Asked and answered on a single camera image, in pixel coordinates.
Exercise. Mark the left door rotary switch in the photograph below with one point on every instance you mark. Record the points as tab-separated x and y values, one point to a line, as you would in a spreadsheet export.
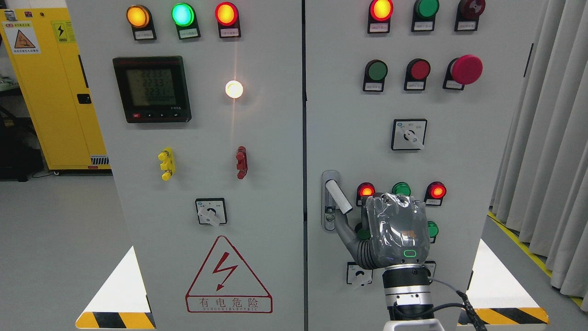
211	211

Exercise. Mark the red lit indicator right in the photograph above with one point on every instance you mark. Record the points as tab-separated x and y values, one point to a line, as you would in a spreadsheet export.
435	193

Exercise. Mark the white indicator light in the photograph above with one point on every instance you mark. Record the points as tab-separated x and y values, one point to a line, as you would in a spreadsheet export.
234	89

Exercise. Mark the black key selector switch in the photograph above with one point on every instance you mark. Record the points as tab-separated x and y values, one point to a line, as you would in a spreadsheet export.
431	266

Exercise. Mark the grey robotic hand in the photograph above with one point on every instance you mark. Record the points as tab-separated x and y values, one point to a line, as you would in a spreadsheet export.
398	232

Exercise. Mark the lower white rotary switch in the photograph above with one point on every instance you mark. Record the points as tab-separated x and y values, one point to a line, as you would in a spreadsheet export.
358	277

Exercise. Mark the yellow terminal connector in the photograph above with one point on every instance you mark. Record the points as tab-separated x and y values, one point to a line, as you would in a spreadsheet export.
167	163

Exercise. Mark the upper right rotary switch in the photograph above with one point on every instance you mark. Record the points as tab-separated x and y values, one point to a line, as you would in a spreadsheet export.
408	134

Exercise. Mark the green push button upper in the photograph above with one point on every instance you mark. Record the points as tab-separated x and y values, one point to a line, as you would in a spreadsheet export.
374	77

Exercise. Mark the electric danger warning sticker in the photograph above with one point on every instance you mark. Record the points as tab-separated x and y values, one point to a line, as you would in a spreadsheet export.
226	284

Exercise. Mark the red indicator light top left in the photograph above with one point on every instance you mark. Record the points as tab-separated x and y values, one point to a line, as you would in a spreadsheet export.
227	16

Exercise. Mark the left cabinet door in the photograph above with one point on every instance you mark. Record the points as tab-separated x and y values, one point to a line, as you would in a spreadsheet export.
265	209

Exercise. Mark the red push button upper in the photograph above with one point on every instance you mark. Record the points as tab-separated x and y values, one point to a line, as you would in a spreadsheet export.
416	75

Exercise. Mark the right cabinet door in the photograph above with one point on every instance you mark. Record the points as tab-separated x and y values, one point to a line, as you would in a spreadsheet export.
409	103

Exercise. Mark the red lit indicator left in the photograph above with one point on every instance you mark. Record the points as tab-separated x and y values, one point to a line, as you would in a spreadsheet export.
364	190

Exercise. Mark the yellow safety cabinet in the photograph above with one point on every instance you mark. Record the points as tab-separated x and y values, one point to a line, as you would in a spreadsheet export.
41	45

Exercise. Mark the digital power meter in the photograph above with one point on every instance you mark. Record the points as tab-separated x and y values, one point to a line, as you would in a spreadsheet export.
153	89

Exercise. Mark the red lit indicator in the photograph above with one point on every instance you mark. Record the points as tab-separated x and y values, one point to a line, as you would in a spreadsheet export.
364	190
435	193

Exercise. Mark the orange indicator light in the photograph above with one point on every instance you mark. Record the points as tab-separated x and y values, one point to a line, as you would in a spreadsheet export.
141	22

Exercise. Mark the green indicator light right door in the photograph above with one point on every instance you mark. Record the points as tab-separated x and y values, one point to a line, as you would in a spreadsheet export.
424	12

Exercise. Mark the green push button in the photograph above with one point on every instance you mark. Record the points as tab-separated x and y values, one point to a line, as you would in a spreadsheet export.
362	233
374	77
433	230

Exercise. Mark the green indicator light top left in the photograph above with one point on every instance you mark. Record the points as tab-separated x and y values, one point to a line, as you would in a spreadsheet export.
185	20

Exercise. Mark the grey curtain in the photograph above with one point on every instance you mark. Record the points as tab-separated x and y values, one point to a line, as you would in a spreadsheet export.
542	187

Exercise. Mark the dark red buzzer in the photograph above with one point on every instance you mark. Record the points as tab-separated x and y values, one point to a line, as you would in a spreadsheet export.
467	15

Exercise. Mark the red emergency stop button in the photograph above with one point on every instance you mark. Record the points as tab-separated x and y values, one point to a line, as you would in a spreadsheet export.
462	71

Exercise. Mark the red terminal connector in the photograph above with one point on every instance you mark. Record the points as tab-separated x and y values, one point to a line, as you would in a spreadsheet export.
242	162

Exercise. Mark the green indicator middle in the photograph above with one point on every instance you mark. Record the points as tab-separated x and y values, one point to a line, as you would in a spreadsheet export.
401	188

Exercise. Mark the red indicator light right door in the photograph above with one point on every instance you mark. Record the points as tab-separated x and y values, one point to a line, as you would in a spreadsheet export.
379	15

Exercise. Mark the green push button lower right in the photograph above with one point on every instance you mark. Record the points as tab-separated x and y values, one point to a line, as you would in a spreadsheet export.
433	230

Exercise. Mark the green push button lower left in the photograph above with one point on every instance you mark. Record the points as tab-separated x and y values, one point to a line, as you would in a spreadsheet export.
362	233

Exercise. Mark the silver door handle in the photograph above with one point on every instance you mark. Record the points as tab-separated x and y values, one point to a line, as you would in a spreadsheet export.
332	199

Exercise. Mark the cabinet door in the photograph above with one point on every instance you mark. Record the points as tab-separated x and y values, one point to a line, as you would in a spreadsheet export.
265	209
409	103

